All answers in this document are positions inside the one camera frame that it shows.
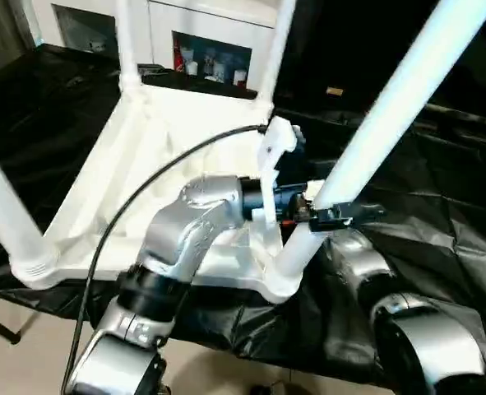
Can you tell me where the white plastic table leg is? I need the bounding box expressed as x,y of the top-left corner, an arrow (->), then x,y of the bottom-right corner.
275,0 -> 486,291
257,0 -> 297,114
0,133 -> 61,277
114,0 -> 145,90

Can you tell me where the white plastic table top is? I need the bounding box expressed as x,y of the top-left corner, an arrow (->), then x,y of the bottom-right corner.
10,84 -> 309,305

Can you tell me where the white blue carton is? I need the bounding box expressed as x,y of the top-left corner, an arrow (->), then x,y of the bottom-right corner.
204,51 -> 228,81

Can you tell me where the black metal rod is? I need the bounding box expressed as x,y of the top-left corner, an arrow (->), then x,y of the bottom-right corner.
423,102 -> 486,125

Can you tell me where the black right robot foot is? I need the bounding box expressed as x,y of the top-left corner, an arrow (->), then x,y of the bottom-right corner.
248,380 -> 299,395

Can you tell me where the white glass-door cabinet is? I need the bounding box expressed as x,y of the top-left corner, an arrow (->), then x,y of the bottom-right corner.
32,0 -> 280,94

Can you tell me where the white pole with blue band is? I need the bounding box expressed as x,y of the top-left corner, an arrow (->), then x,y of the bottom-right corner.
27,12 -> 46,47

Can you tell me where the black metal stand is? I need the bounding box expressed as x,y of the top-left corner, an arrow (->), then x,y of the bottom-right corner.
0,287 -> 42,345

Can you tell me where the grey curtain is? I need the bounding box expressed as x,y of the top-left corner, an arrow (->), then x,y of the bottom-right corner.
0,0 -> 36,79

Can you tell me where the black left wrist camera cable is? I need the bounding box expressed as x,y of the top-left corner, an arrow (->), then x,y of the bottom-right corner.
63,123 -> 268,386

